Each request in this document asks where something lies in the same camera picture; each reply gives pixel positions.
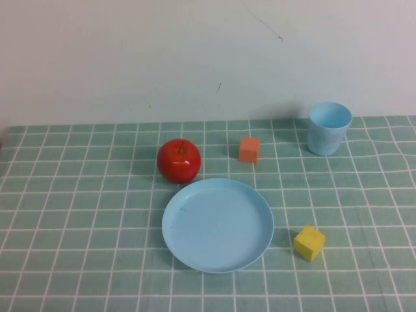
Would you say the light blue plastic cup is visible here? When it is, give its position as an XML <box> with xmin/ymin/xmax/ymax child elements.
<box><xmin>307</xmin><ymin>101</ymin><xmax>353</xmax><ymax>157</ymax></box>

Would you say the light blue round plate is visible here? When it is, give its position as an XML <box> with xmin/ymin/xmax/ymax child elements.
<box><xmin>161</xmin><ymin>177</ymin><xmax>275</xmax><ymax>274</ymax></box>

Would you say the red apple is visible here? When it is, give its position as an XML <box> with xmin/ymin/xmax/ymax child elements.
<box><xmin>156</xmin><ymin>138</ymin><xmax>202</xmax><ymax>184</ymax></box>

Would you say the orange foam cube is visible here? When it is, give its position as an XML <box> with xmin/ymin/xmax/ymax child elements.
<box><xmin>238</xmin><ymin>136</ymin><xmax>261</xmax><ymax>164</ymax></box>

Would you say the yellow foam cube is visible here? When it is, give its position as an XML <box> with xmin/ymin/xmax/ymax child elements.
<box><xmin>293</xmin><ymin>225</ymin><xmax>326</xmax><ymax>262</ymax></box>

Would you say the green checked tablecloth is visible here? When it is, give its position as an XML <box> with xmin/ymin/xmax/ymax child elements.
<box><xmin>0</xmin><ymin>116</ymin><xmax>416</xmax><ymax>312</ymax></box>

